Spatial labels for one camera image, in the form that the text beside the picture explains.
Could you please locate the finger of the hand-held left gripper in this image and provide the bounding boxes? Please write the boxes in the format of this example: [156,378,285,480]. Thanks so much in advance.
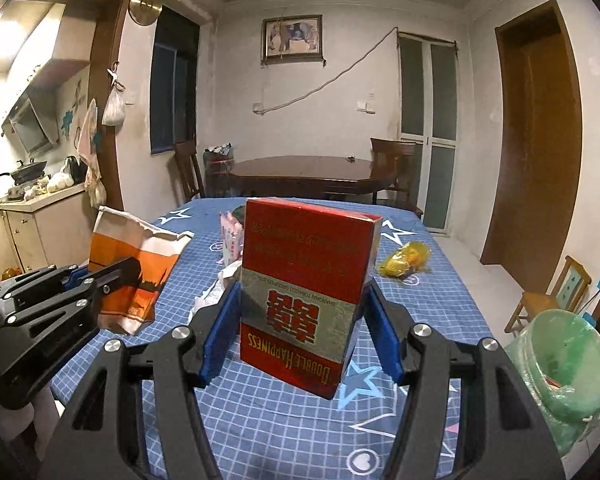
[0,262,100,309]
[4,256,152,330]

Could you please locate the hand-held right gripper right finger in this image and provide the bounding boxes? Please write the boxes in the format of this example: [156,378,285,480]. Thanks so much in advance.
[361,277,566,480]

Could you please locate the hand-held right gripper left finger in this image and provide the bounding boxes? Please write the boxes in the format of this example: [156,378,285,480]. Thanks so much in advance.
[40,280,243,480]

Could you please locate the orange and white paper bag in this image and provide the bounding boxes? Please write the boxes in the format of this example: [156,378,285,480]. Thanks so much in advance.
[89,206,196,336]

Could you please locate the red cigarette box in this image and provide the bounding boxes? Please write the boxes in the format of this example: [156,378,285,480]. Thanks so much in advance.
[239,197,384,401]

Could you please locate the bin with green plastic liner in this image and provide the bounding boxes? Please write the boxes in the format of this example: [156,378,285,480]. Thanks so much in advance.
[505,309,600,456]

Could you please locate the crumpled white tissue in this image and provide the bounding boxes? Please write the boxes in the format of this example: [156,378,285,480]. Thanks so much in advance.
[192,259,243,321]

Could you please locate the beige kitchen base cabinet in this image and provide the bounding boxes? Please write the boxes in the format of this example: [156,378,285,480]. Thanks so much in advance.
[0,182,103,281]

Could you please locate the yellow plastic wrapper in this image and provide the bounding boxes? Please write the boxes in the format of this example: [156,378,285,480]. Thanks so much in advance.
[377,241,433,278]

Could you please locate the white bag on counter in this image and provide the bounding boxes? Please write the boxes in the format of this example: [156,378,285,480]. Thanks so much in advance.
[46,172,75,193]

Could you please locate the blue star-print tablecloth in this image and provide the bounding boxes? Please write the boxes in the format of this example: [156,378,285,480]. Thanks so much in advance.
[50,196,496,480]

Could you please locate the black wok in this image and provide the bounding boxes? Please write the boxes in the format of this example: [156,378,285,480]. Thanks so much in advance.
[0,159,48,183]

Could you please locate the black bag on counter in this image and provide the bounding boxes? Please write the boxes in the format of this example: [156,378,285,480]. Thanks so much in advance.
[62,156,87,183]

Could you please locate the hanging pink cloth bags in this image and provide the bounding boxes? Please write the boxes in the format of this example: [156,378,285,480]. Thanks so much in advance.
[76,99,107,208]

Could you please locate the dark wooden dining chair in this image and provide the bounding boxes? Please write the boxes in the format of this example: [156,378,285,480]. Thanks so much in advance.
[370,137,425,218]
[174,140,206,201]

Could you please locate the clear bag of items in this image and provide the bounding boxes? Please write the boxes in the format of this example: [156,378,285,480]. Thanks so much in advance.
[202,144,236,198]

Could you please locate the steel range hood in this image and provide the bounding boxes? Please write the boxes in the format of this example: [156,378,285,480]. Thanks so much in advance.
[1,92,61,158]

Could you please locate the hanging white plastic bag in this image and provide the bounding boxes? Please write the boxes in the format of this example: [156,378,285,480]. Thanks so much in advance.
[101,82,127,127]

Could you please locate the small wooden chair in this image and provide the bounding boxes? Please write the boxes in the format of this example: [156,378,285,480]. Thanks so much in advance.
[505,255,593,333]

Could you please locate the dark wooden dining table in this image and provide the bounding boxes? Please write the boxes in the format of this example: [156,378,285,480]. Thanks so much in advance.
[225,155,398,206]

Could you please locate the dark window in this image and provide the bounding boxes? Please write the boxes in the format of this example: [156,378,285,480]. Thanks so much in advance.
[150,5,201,156]

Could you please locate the white glass double door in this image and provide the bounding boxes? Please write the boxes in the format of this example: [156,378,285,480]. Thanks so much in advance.
[396,32,458,235]

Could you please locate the brown wooden door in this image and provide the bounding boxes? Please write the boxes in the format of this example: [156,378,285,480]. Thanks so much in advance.
[480,0,583,296]

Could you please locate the kitchen wall cabinet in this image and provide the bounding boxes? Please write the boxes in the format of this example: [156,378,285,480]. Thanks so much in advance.
[0,2,92,93]

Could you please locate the white wall cable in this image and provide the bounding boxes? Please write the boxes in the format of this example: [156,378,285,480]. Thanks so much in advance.
[254,27,400,115]

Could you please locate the round gold wall clock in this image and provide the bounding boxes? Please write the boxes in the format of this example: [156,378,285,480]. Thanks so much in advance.
[129,0,163,26]

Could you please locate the framed wall picture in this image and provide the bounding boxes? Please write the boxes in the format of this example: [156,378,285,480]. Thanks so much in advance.
[261,16,325,63]

